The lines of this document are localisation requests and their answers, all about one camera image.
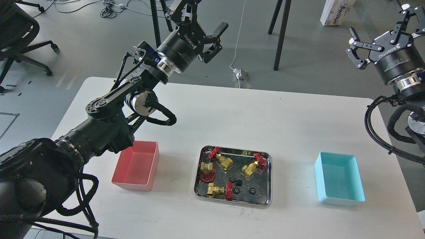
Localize white cardboard box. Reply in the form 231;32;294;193
320;0;355;26

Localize black office chair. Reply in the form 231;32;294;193
0;0;59;82

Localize silver metal tray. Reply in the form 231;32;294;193
194;145;272;206

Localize brass valve red handle top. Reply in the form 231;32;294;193
208;146;234;172

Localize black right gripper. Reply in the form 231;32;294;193
346;4;425;97

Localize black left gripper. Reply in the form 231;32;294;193
157;0;229;74

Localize light blue plastic box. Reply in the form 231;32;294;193
314;151;366;206

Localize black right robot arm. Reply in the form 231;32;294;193
346;0;425;164

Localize pink plastic box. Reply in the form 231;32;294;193
111;141;160;192

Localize tangled cables on floor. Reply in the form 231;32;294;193
46;0;166;19

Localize brass valve red handle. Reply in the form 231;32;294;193
199;162;216;183
208;146;234;172
207;181;233;201
241;153;268;180

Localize black table leg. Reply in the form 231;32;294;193
150;0;173;47
268;0;292;71

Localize black table leg right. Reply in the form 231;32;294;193
268;0;292;71

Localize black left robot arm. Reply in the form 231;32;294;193
0;0;229;239

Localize white cable on floor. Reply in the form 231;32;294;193
229;0;247;89

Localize black table leg left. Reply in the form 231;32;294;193
150;0;173;47

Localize white power adapter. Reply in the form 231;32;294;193
233;68;250;82

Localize brass valve red handle bottom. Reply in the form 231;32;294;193
207;181;233;201

